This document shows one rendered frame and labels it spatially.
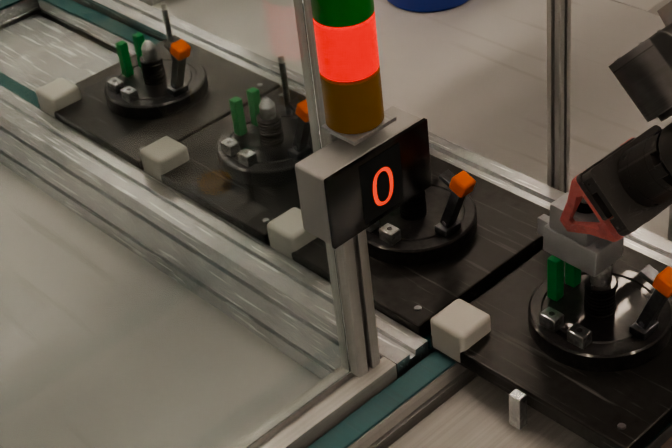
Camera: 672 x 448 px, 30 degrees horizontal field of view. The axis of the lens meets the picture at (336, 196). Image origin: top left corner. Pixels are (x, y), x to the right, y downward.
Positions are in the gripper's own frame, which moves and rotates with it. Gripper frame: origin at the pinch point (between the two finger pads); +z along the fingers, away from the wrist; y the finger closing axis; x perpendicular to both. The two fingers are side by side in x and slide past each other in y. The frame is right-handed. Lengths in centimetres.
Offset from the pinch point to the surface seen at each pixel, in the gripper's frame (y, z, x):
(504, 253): -3.2, 18.5, 0.0
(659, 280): 0.5, -3.7, 8.8
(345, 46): 20.7, -11.3, -22.4
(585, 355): 5.6, 5.0, 11.5
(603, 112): -47, 39, -7
